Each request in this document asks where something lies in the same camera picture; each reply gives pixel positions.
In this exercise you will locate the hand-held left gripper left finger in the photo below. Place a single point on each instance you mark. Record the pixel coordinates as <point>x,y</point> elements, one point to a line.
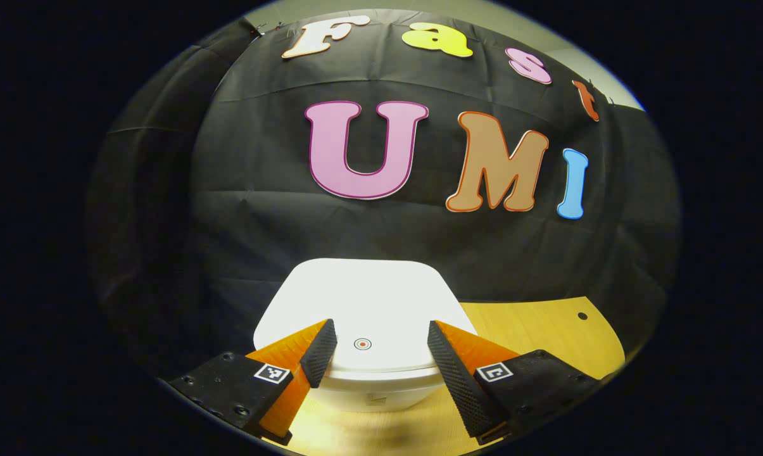
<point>321,354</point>

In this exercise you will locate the white desktop garbage bin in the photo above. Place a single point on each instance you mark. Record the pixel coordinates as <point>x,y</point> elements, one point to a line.
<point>368,297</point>

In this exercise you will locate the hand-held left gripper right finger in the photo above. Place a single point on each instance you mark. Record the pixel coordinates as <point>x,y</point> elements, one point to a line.
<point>457,386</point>

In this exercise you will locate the wooden desktop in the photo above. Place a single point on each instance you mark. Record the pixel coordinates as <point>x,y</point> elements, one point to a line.
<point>533,335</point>

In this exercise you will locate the black backdrop cloth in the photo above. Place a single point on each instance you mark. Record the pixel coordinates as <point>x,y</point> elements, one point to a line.
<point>261,228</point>

